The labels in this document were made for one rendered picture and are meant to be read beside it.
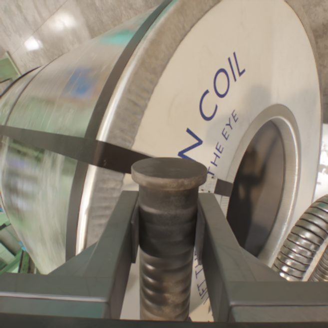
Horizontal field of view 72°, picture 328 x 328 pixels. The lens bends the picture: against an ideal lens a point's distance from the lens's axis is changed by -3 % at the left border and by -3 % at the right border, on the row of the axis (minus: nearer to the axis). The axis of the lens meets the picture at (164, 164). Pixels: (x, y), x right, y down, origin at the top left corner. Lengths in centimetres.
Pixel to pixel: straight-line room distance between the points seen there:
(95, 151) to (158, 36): 18
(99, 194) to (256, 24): 49
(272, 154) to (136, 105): 75
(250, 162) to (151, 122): 76
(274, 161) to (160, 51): 75
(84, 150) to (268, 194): 85
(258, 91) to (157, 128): 33
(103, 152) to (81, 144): 5
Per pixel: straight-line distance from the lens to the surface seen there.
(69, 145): 37
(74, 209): 33
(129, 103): 31
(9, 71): 500
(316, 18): 132
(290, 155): 96
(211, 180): 46
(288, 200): 102
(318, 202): 19
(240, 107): 54
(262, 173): 104
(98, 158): 29
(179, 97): 38
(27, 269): 179
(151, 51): 35
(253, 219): 104
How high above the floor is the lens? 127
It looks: 30 degrees down
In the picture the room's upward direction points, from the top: 131 degrees counter-clockwise
